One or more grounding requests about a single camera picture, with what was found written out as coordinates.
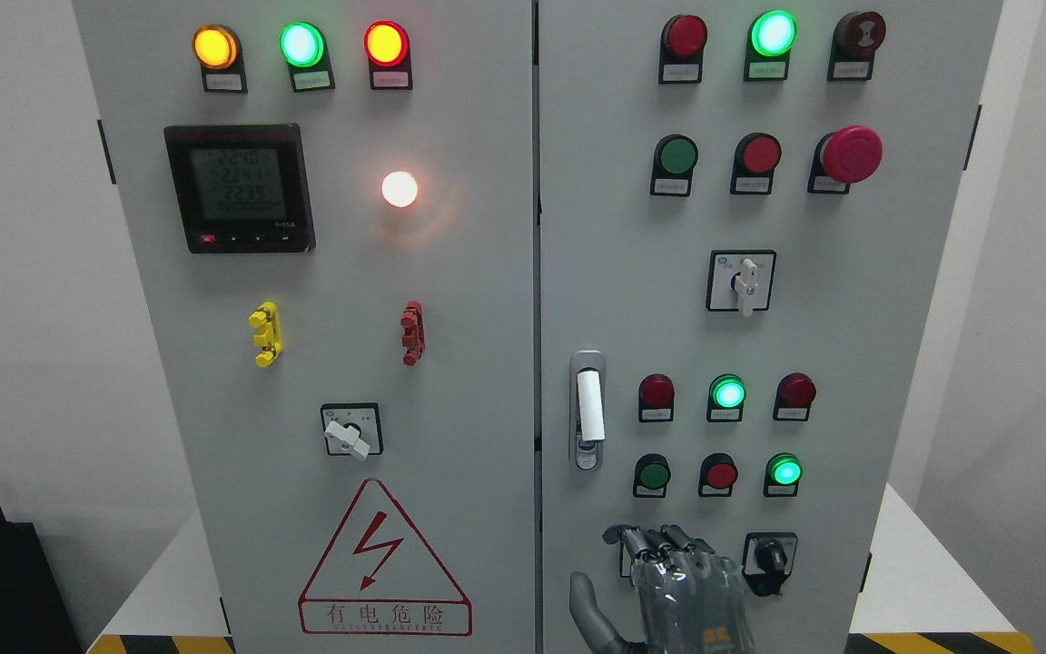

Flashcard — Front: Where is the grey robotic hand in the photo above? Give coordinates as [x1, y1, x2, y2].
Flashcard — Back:
[568, 524, 756, 653]

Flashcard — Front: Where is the silver door handle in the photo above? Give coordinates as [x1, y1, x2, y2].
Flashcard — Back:
[568, 351, 607, 471]

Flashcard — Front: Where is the grey right cabinet door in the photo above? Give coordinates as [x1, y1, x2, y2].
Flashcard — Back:
[537, 1, 1003, 653]

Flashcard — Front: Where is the grey cabinet door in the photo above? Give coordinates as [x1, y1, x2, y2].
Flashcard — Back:
[74, 1, 536, 653]
[537, 1, 1003, 653]

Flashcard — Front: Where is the grey left cabinet door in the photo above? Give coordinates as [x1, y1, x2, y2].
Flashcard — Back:
[74, 1, 536, 653]

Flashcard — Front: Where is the red push button lower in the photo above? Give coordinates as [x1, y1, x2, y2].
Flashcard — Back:
[697, 452, 740, 498]

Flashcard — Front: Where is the red push button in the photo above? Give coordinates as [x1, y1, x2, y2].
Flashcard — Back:
[729, 132, 782, 195]
[697, 452, 740, 498]

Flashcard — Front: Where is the green push button lower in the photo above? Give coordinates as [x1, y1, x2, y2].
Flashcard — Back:
[632, 452, 672, 500]

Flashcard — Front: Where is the green push button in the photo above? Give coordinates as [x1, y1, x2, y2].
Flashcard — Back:
[632, 452, 672, 500]
[650, 134, 700, 197]

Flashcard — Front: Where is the green lit button lower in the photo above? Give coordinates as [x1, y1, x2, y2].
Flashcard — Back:
[761, 452, 803, 498]

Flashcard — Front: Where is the red indicator light middle left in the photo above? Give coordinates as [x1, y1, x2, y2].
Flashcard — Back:
[637, 373, 676, 423]

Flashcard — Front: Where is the green lit indicator middle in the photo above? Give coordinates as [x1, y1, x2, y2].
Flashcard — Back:
[706, 373, 746, 423]

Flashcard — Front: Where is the red indicator light middle right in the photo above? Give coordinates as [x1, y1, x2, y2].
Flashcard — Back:
[773, 373, 817, 421]

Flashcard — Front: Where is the white platform with hazard stripes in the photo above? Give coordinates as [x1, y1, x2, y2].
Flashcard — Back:
[90, 488, 1034, 653]

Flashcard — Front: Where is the red triangle warning sticker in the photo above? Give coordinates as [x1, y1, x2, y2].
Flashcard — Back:
[298, 479, 474, 638]

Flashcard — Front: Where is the red terminal connector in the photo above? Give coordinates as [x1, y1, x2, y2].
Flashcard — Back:
[400, 301, 425, 367]

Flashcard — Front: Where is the green push button upper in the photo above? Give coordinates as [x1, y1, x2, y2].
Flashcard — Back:
[650, 134, 700, 197]

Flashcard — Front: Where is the red push button upper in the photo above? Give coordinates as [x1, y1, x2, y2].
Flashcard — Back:
[729, 132, 782, 195]

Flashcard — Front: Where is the red emergency stop button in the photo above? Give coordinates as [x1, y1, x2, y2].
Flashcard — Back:
[808, 125, 883, 195]

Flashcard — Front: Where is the white lit indicator lamp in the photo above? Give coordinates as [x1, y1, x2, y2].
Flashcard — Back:
[380, 170, 419, 208]

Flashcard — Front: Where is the yellow terminal connector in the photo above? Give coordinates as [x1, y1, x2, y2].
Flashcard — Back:
[248, 301, 283, 368]

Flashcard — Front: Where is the red indicator light top right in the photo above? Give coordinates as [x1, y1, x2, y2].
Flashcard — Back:
[657, 14, 708, 85]

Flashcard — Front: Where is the green indicator light top right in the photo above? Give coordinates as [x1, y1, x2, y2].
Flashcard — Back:
[744, 9, 797, 83]

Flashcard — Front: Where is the green indicator light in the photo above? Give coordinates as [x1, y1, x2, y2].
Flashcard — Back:
[744, 9, 797, 83]
[279, 21, 336, 93]

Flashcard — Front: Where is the dark red buzzer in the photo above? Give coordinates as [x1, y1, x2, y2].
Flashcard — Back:
[827, 12, 887, 82]

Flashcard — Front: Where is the black digital power meter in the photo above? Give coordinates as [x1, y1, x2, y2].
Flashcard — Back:
[163, 123, 316, 255]

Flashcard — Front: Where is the red lit indicator light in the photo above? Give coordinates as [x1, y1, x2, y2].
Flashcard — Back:
[362, 20, 412, 91]

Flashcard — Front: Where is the black box with antenna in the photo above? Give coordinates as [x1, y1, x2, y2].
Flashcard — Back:
[0, 506, 84, 653]

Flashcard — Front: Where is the green indicator light top left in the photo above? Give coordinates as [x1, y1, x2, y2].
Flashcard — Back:
[279, 21, 336, 93]

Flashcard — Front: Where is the yellow indicator light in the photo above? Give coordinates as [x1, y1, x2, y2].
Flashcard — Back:
[192, 24, 248, 93]

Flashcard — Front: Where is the lower white selector switch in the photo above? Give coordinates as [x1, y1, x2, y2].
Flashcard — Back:
[618, 540, 634, 584]

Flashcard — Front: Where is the white selector switch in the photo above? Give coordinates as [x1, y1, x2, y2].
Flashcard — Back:
[618, 540, 634, 584]
[320, 402, 383, 460]
[706, 250, 777, 316]

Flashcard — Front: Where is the black knob selector switch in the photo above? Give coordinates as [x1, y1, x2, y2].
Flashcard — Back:
[742, 531, 800, 597]

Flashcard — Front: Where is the upper right white selector switch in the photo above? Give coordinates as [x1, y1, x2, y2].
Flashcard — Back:
[706, 250, 777, 316]

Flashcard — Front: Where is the left white selector switch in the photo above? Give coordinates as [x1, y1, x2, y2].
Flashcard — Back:
[320, 402, 383, 460]

